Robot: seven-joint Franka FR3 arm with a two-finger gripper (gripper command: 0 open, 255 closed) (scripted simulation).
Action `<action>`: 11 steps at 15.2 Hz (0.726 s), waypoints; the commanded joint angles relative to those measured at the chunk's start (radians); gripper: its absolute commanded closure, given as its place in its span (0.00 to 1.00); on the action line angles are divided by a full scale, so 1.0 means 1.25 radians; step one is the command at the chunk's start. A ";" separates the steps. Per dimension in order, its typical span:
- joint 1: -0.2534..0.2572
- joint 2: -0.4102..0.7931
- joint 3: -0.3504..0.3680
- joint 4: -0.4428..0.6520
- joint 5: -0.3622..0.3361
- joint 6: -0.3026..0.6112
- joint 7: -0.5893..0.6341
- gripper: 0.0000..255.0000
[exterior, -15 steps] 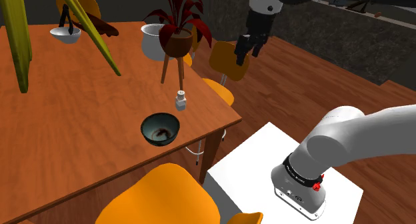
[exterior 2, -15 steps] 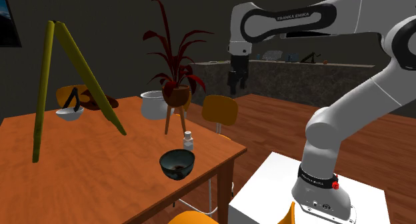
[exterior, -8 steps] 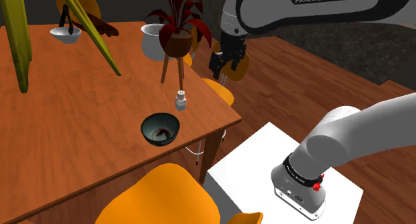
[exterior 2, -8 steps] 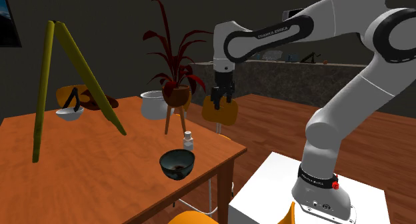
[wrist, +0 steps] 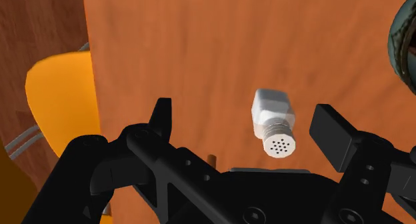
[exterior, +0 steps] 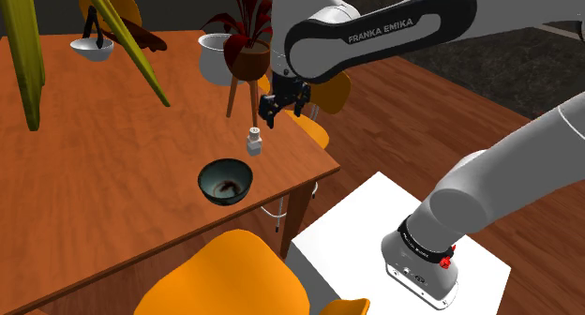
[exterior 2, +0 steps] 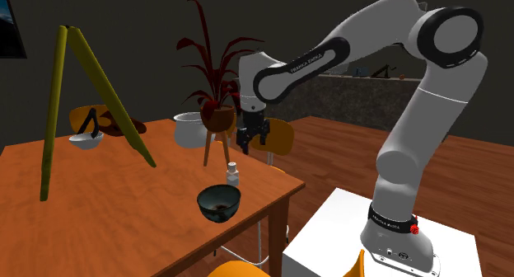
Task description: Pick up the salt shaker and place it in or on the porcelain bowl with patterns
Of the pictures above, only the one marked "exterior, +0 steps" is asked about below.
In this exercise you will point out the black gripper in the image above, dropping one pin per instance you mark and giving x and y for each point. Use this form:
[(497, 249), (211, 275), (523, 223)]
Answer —
[(287, 89)]

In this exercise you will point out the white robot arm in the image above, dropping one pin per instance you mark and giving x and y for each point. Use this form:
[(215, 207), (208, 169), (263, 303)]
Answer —
[(512, 168)]

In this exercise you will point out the small white bottle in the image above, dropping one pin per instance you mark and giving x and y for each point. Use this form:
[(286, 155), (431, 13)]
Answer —
[(254, 144)]

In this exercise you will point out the orange chair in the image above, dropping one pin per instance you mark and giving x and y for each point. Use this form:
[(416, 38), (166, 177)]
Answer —
[(347, 307), (114, 5), (331, 92), (228, 277)]

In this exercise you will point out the red plant on wooden stand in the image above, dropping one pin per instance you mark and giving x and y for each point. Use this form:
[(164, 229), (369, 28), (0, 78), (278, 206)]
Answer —
[(249, 60)]

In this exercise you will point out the white plant pot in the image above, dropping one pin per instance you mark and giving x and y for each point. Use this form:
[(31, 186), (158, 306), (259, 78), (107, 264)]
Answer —
[(211, 60)]

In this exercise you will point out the dark glazed bowl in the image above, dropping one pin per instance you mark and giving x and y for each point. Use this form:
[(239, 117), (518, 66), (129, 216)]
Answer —
[(226, 182)]

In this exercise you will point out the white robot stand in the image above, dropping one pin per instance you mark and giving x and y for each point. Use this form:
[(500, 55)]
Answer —
[(347, 241)]

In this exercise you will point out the brown wooden table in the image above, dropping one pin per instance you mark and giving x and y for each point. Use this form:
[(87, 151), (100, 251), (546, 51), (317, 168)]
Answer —
[(100, 168)]

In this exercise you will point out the white bowl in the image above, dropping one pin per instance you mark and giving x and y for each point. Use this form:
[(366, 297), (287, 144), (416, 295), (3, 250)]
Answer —
[(93, 51)]

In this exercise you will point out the black tongs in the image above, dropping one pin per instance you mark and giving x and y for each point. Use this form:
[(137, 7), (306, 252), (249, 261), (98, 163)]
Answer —
[(91, 26)]

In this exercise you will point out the yellow-green plant leaves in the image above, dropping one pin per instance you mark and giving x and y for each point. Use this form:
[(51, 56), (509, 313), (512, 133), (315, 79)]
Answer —
[(27, 53)]

